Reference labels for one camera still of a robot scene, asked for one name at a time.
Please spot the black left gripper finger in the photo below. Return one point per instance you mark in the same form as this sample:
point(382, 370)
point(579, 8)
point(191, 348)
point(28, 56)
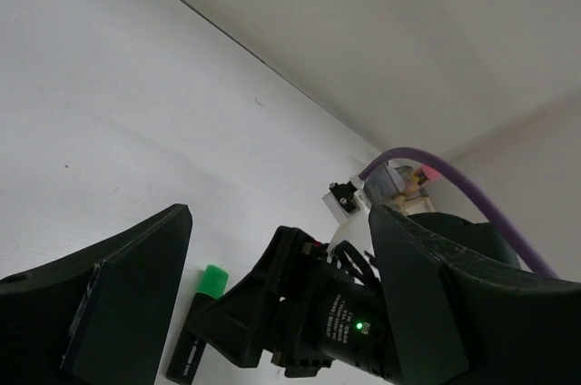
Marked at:
point(100, 315)

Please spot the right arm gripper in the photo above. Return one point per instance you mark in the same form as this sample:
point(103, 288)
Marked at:
point(449, 315)

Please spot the green cap highlighter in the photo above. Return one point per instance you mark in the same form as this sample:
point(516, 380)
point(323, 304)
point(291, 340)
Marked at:
point(190, 346)

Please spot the pink capped crayon bottle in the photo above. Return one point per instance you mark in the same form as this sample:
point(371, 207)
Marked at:
point(420, 177)

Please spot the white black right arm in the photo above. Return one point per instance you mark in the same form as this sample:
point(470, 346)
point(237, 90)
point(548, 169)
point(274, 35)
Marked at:
point(472, 239)

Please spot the clear acrylic desk organizer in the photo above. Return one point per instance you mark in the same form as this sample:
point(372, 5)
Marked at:
point(418, 202)

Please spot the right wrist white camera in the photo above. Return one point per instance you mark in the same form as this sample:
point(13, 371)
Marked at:
point(350, 206)

